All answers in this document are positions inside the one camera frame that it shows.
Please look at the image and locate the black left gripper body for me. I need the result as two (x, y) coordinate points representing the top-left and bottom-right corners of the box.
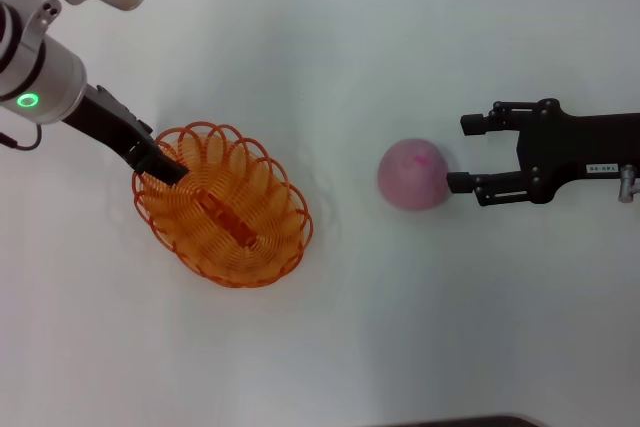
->
(61, 83), (155, 169)

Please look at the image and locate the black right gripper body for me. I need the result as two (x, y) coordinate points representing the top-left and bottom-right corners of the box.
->
(516, 98), (640, 205)

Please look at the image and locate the pink peach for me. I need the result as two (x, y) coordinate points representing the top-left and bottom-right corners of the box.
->
(377, 137), (450, 212)

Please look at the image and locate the orange plastic wire basket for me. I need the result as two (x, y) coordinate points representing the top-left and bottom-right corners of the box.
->
(131, 120), (314, 290)

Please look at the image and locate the dark rounded robot base edge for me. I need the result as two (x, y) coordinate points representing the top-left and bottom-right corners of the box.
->
(384, 412), (545, 427)

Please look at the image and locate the silver plug on right gripper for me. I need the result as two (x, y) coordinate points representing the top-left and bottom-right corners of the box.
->
(618, 164), (640, 204)

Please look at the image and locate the thin dark left arm cable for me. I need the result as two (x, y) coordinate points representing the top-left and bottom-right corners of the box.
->
(0, 122), (45, 151)

